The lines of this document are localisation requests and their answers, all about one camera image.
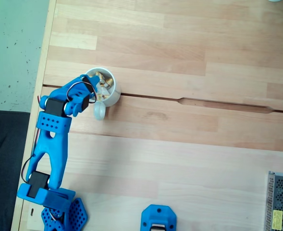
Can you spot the white gold wrapped sweet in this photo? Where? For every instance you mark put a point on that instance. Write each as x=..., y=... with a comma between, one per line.
x=101, y=74
x=109, y=82
x=104, y=93

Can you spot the white mug with black print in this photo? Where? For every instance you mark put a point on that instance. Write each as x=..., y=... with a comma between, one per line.
x=116, y=92

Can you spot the blue post base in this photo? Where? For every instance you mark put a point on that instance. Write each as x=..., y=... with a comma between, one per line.
x=147, y=216

